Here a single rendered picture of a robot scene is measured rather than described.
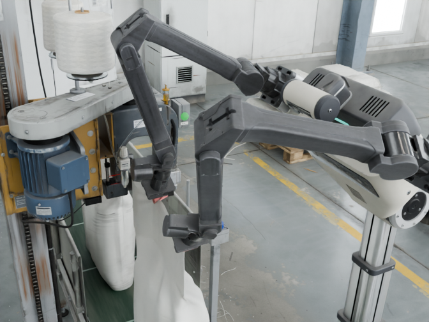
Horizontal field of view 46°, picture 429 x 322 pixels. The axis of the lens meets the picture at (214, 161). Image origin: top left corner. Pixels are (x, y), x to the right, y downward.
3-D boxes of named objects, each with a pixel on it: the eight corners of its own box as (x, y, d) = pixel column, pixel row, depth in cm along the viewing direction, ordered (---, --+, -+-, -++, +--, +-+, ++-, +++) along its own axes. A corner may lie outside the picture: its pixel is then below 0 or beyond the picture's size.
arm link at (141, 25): (138, 10, 122) (129, -5, 129) (112, 57, 127) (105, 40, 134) (269, 78, 148) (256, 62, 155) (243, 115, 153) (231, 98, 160)
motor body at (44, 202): (82, 216, 158) (75, 144, 147) (31, 228, 151) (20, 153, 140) (71, 195, 170) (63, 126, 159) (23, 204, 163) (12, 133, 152)
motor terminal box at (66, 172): (92, 189, 151) (89, 154, 146) (63, 202, 144) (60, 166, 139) (74, 180, 156) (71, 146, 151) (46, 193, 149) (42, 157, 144)
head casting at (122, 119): (178, 170, 192) (178, 96, 179) (115, 183, 182) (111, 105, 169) (150, 142, 216) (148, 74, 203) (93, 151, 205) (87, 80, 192)
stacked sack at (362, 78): (384, 92, 482) (387, 77, 476) (349, 98, 463) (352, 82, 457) (338, 74, 535) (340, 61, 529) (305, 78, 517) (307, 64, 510)
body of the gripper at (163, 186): (140, 183, 168) (143, 169, 162) (168, 177, 172) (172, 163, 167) (147, 199, 164) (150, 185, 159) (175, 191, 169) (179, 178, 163)
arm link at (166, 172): (175, 168, 158) (170, 154, 161) (153, 170, 155) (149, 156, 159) (171, 182, 163) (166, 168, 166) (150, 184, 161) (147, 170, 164)
